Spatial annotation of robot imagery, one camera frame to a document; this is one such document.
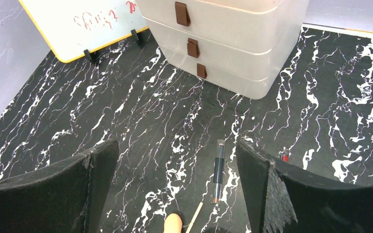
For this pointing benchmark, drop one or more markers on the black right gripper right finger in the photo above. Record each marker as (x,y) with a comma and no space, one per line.
(284,198)

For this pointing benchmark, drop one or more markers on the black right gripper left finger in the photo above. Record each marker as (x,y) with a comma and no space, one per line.
(65,197)

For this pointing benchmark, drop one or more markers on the white plastic drawer organizer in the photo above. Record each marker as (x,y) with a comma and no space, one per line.
(240,45)

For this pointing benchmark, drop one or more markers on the dark double-ended makeup stick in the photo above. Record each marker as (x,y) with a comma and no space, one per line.
(218,171)

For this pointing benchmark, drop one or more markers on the beige makeup sponge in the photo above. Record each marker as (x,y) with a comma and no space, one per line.
(173,224)

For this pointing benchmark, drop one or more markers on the thin wooden stick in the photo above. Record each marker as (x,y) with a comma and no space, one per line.
(194,217)

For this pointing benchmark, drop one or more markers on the yellow framed whiteboard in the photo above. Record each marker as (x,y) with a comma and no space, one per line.
(74,28)

